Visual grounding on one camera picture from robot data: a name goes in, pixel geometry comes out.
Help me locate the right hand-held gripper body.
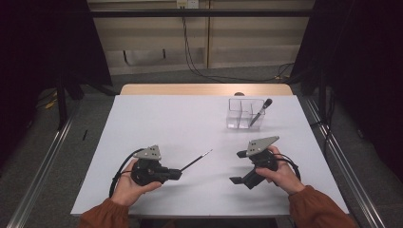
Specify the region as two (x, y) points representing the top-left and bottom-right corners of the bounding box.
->
(243, 135), (280, 190)

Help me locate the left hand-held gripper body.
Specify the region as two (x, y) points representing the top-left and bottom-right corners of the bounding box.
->
(130, 144), (172, 187)

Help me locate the thin black brush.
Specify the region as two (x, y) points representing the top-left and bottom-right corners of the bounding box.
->
(180, 149), (214, 173)

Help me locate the clear acrylic organizer box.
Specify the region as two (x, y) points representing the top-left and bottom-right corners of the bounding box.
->
(225, 97), (266, 131)

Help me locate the black makeup brush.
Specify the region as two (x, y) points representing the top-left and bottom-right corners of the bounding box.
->
(249, 98), (274, 128)

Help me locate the person's left hand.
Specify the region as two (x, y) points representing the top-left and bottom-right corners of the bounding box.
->
(110, 157), (163, 207)

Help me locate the person's right hand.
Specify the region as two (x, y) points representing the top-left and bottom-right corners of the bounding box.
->
(256, 145), (306, 196)

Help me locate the white table mat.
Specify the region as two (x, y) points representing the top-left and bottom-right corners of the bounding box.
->
(69, 94), (350, 219)

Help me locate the black metal stand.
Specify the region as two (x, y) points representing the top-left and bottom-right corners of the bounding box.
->
(310, 67), (337, 155)
(55, 72), (69, 131)

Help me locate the dark curtain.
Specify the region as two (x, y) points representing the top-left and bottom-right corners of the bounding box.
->
(289, 0), (403, 175)
(0, 0), (113, 167)

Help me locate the black horizontal bar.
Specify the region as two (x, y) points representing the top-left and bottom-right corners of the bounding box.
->
(89, 9), (315, 18)

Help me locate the left hand-held gripper cable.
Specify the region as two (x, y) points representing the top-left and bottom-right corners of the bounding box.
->
(108, 147), (145, 200)

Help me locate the hand-held gripper cable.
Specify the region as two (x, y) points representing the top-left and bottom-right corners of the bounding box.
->
(108, 147), (145, 200)
(274, 153), (301, 182)

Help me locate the right hand-held gripper cable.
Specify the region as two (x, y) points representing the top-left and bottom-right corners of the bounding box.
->
(274, 153), (301, 182)

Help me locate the metal floor rail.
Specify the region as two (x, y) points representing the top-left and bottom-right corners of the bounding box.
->
(6, 104), (81, 228)
(303, 96), (388, 228)

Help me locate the black wall cable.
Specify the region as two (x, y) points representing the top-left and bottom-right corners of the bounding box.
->
(181, 5), (296, 84)

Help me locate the white wall socket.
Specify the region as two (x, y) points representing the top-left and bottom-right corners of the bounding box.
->
(176, 0), (200, 10)

